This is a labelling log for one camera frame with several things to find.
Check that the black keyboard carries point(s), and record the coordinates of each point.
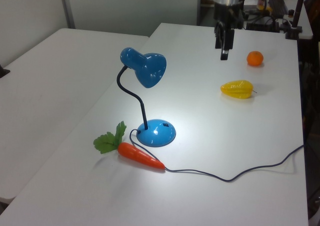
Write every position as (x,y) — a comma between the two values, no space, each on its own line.
(278,5)

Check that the black camera pole with clamp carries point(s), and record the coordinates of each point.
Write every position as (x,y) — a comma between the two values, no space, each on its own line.
(298,8)

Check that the wooden panel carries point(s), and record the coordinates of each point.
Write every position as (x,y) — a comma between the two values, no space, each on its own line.
(206,1)

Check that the yellow ribbed toy fruit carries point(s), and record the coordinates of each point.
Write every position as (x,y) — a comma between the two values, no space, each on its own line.
(237,89)

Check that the orange mandarin fruit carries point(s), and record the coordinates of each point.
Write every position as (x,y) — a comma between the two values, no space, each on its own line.
(255,58)

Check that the small yellow object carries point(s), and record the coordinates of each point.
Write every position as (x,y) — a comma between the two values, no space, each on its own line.
(265,8)

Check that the blue desk lamp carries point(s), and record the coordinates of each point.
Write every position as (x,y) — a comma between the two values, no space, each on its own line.
(150,70)

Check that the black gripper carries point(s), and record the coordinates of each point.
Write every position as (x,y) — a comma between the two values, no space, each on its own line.
(228,14)

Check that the orange toy carrot green leaves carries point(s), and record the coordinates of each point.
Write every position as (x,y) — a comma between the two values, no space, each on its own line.
(135,154)

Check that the black clamp foot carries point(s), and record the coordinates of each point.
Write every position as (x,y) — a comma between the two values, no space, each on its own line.
(3,72)

